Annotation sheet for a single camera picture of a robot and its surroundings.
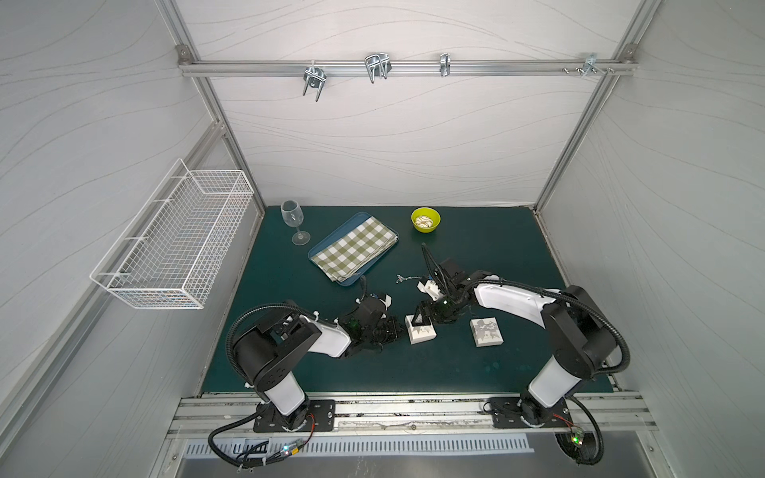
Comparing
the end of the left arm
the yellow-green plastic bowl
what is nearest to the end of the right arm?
the end of the left arm

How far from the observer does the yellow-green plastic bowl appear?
1.13 metres

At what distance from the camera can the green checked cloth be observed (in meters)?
1.03

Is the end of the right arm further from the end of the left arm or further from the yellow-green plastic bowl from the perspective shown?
the yellow-green plastic bowl
